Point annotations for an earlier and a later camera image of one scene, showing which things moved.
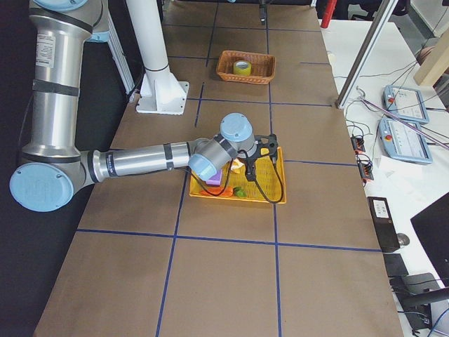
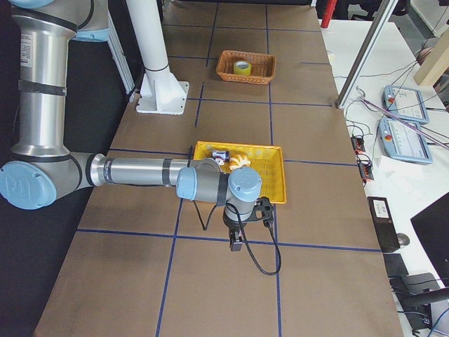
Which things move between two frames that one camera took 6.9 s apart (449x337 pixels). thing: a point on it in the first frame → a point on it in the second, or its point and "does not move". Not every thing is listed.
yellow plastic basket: [269, 187] does not move
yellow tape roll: [242, 68] does not move
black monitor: [432, 225] does not move
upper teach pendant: [406, 103] does not move
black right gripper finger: [252, 174] → [240, 235]
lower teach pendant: [404, 141] does not move
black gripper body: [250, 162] → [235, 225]
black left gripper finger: [248, 173] → [232, 239]
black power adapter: [384, 224] does not move
